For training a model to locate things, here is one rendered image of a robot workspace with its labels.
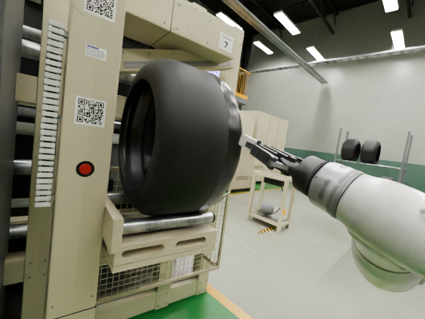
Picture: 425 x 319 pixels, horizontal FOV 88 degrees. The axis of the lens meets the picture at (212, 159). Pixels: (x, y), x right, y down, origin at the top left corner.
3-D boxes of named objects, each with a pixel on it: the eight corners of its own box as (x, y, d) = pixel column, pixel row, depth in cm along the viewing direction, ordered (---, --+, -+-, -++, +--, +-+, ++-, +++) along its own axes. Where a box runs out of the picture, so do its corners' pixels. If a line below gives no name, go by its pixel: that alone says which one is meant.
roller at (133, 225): (116, 238, 64) (119, 227, 62) (113, 227, 67) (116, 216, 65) (212, 225, 84) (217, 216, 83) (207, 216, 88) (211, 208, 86)
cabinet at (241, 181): (229, 193, 534) (236, 142, 524) (212, 187, 572) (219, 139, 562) (250, 190, 599) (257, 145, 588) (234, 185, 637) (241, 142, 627)
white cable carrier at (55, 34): (33, 207, 58) (48, 17, 54) (35, 201, 62) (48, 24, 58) (55, 206, 60) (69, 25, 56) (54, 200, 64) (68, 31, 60)
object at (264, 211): (279, 232, 323) (288, 179, 316) (245, 218, 364) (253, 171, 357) (289, 228, 348) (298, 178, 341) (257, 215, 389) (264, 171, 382)
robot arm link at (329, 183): (352, 172, 33) (317, 156, 38) (326, 223, 36) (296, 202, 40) (374, 173, 39) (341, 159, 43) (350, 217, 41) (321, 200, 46)
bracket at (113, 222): (109, 255, 59) (113, 219, 58) (89, 207, 90) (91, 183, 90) (123, 252, 61) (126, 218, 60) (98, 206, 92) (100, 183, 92)
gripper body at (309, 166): (340, 164, 43) (300, 147, 50) (317, 161, 38) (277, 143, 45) (324, 197, 45) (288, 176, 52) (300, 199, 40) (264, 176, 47)
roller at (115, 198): (98, 202, 89) (99, 207, 86) (99, 191, 88) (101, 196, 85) (176, 198, 110) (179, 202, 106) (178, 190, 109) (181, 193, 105)
